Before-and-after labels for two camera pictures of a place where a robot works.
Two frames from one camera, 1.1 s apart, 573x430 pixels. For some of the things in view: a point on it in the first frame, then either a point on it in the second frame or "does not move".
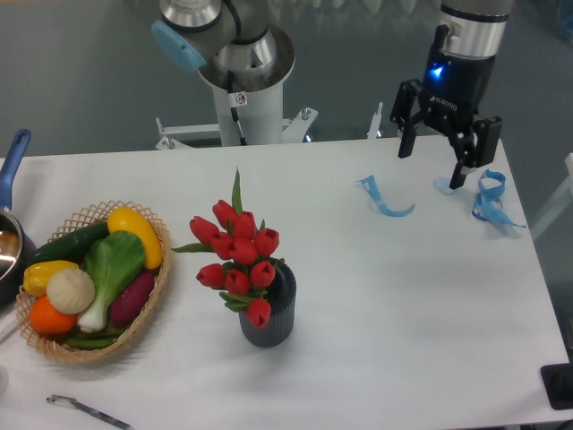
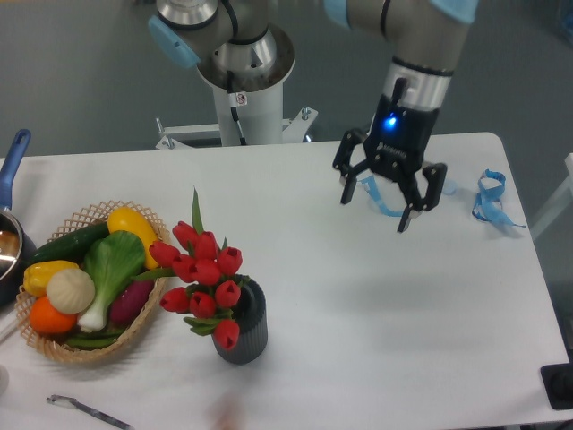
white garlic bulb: (71, 291) does not move
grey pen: (72, 402) does not move
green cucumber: (70, 248) does not move
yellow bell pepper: (37, 275) does not move
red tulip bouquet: (245, 249) -> (212, 287)
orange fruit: (48, 319) does not move
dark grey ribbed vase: (281, 296) -> (252, 316)
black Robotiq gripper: (454, 88) -> (396, 143)
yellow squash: (123, 219) does not move
